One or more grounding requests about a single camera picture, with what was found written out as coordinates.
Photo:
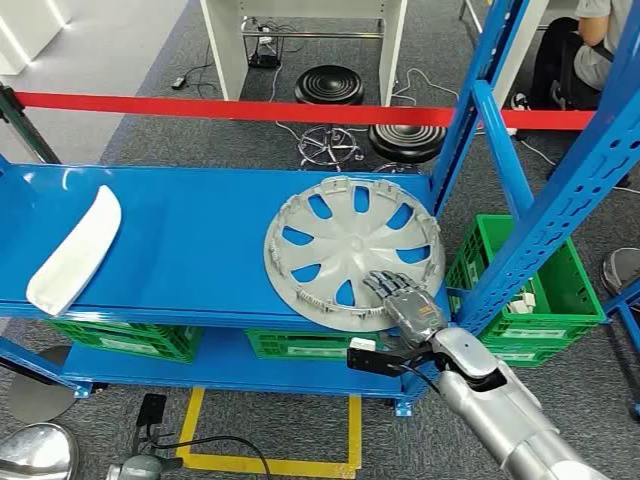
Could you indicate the black round stool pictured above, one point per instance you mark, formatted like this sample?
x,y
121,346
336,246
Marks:
x,y
330,85
407,139

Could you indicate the white desk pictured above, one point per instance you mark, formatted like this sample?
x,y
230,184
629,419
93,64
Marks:
x,y
220,46

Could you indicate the chrome dome barrier base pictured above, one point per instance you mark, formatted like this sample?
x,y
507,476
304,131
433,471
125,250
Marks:
x,y
35,457

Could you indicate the blue metal shelf rack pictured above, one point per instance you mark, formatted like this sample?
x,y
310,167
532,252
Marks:
x,y
200,232

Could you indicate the red barrier belt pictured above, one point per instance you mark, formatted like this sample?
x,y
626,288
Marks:
x,y
200,108

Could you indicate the chrome round base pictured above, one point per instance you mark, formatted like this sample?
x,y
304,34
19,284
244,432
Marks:
x,y
623,268

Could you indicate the white curved plastic part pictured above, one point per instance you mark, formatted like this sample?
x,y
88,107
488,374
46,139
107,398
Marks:
x,y
75,258

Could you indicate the black box under desk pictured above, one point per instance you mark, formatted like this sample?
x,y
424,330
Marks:
x,y
264,61

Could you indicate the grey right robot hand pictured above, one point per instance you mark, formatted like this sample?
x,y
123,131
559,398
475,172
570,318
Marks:
x,y
412,318

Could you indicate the black post with flat base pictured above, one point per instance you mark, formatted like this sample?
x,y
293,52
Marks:
x,y
40,404

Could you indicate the blue metal frame with casters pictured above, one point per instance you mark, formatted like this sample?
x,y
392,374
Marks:
x,y
632,331

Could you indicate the dark barrier post with belt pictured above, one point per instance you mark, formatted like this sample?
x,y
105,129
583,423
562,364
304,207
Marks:
x,y
30,129

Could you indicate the black power adapter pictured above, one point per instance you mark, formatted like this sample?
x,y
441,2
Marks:
x,y
178,83

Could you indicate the grey plastic wheel cover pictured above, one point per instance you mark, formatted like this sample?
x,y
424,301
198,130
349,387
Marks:
x,y
358,248

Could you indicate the person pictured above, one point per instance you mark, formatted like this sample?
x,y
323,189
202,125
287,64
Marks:
x,y
550,66

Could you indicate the green plastic crate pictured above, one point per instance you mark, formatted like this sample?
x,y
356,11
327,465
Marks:
x,y
580,298
150,341
300,344
525,360

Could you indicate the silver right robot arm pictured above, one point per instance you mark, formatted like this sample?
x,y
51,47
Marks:
x,y
500,411

